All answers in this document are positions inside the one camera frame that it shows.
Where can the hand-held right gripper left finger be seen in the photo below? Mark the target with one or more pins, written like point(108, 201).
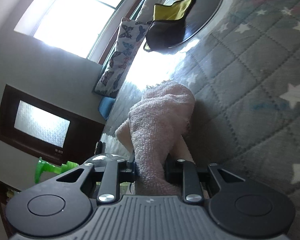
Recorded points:
point(130, 172)

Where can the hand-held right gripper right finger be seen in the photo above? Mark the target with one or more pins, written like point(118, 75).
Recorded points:
point(171, 172)

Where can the pale pink towel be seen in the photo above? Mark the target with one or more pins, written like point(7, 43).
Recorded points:
point(160, 120)

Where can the long butterfly print cushion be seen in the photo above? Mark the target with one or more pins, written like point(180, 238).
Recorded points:
point(110, 80)

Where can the dark wooden door frosted glass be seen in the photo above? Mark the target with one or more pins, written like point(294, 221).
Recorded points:
point(7, 130)

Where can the square butterfly print cushion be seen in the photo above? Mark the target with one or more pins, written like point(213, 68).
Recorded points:
point(130, 35)

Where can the yellow and grey microfiber cloth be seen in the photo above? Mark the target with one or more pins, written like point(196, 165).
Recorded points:
point(170, 10)

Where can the beige cushion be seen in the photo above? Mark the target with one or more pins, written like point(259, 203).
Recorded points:
point(145, 10)

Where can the round black induction cooktop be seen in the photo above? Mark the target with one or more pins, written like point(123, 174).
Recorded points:
point(205, 12)

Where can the window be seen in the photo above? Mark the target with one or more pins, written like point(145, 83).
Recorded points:
point(65, 17)

